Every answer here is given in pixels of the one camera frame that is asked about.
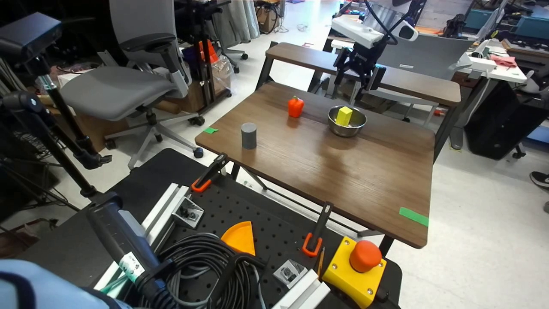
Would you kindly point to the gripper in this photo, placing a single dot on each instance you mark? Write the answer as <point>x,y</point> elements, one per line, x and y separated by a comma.
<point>361,55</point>

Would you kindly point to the yellow cup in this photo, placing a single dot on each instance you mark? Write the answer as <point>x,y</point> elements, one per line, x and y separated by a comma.
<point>343,116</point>

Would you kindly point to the metal bowl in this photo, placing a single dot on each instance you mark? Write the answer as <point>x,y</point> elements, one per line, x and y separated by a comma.
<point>347,128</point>

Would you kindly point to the brown wooden bench table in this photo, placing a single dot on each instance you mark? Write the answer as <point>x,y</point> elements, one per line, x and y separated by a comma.
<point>411,83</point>

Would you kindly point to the orange toy bell pepper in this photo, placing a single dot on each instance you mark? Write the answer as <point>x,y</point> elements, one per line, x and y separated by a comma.
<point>295,107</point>

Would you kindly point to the grey partition panel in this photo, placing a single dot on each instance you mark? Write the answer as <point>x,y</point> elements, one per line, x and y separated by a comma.
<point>429,53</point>

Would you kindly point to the grey cylinder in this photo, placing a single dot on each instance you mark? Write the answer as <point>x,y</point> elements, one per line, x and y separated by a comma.
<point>248,136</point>

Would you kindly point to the white desk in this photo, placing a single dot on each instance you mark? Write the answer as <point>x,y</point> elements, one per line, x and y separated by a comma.
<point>502,73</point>

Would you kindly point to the red cloth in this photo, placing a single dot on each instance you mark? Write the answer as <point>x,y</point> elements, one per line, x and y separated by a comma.
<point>504,60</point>

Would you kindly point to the black cabinet on wheels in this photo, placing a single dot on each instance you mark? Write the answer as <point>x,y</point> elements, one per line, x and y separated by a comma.
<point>497,124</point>

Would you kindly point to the green tape strip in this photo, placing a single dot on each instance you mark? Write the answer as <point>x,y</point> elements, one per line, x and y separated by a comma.
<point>210,130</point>
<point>414,216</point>

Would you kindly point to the black and orange clamp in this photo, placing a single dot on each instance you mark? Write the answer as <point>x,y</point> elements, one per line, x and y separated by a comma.
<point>319,227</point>
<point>209,174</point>

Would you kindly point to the row of monitors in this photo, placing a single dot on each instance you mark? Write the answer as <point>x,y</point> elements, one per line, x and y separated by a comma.
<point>527,25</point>

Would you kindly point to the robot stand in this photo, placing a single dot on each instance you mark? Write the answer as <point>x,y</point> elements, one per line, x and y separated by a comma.
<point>240,206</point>

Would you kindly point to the pencil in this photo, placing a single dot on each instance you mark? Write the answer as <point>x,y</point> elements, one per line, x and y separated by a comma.
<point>321,262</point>

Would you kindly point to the yellow emergency stop button box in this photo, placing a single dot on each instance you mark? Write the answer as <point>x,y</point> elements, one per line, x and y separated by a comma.
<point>349,277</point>

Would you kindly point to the orange plastic wedge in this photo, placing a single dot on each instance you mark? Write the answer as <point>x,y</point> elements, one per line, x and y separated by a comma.
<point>240,240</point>

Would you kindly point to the black shoe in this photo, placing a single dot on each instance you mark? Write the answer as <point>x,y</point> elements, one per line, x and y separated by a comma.
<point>540,178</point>

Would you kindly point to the grey office chair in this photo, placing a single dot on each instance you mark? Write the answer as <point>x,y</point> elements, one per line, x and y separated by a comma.
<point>116,88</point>

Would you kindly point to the aluminium corner bracket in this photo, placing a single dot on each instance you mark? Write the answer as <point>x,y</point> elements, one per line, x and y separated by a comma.
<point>290,273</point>
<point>188,212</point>

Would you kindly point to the aluminium profile rail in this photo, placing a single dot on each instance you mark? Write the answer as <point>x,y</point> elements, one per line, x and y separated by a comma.
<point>306,294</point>
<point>165,214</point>

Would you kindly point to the camera on tripod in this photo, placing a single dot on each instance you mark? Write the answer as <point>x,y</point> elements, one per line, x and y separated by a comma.
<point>30,38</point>

